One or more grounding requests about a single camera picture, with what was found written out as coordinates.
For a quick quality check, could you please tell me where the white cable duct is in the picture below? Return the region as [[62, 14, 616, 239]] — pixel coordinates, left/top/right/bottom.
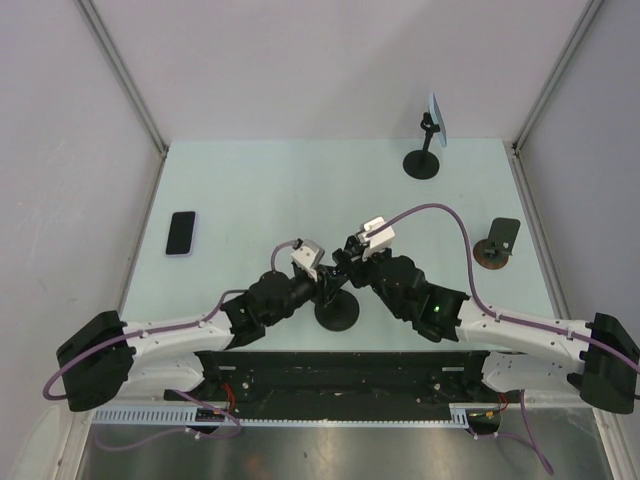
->
[[91, 405, 500, 428]]

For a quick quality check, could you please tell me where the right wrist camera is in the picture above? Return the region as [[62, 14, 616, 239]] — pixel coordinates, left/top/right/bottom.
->
[[356, 216, 395, 261]]

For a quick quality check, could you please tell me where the black stand with blue phone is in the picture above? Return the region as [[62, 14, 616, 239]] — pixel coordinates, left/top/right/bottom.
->
[[402, 112, 441, 180]]

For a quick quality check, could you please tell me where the light blue phone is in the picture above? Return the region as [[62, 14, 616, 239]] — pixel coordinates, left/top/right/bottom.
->
[[429, 92, 447, 148]]

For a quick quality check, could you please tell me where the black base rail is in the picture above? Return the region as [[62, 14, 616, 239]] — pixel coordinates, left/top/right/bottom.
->
[[188, 351, 520, 418]]

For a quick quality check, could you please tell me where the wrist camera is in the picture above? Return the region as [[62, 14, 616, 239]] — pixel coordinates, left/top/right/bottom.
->
[[291, 239, 325, 281], [356, 216, 395, 261]]

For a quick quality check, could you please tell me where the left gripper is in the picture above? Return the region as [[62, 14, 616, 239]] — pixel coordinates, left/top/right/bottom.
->
[[263, 263, 345, 326]]

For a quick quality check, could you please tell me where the wooden base phone stand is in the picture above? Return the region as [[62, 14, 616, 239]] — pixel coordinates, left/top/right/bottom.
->
[[473, 217, 521, 270]]

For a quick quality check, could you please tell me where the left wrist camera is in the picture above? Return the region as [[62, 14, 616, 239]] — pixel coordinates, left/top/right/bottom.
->
[[291, 239, 325, 281]]

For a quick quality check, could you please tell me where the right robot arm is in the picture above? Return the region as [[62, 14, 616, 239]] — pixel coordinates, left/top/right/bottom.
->
[[332, 236, 639, 414]]

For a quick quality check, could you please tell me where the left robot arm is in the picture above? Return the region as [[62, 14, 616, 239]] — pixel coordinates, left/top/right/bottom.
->
[[43, 265, 347, 412]]

